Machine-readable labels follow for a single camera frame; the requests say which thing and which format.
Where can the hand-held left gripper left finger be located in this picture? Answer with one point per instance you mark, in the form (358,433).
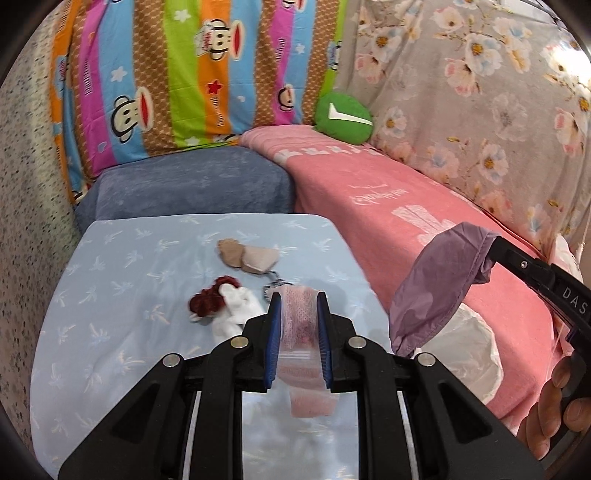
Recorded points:
(273,341)

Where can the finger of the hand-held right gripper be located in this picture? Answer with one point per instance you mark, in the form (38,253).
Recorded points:
(521,267)

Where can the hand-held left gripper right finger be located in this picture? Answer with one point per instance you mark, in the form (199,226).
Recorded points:
(323,341)

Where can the pink mesh cloth packet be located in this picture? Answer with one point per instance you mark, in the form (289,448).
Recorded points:
(298,318)

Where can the purple cloth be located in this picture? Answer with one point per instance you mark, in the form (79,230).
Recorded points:
(434,277)

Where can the white bag lined bin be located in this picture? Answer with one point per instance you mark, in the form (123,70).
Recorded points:
(475,355)

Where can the person's right hand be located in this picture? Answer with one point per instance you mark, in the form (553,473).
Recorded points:
(545,415)

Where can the white cloth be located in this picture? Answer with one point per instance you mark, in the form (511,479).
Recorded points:
(235,309)

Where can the dark red scrunchie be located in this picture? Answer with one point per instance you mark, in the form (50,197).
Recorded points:
(210,300)

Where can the tan fabric heart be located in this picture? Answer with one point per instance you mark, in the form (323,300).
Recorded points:
(231,253)

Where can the pink blanket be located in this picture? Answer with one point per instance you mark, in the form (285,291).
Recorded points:
(369,194)

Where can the light blue palm print cloth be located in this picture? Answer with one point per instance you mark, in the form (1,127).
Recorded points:
(115,300)

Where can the blue-grey plush cushion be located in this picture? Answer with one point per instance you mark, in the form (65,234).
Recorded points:
(184,184)

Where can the grey floral sheet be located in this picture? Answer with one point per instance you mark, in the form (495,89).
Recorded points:
(461,92)

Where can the green round cushion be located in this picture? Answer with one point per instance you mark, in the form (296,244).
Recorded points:
(339,127)

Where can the speckled cream cloth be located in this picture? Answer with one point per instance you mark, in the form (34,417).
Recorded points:
(27,230)

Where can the striped monkey print quilt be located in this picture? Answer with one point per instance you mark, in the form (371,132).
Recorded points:
(184,69)

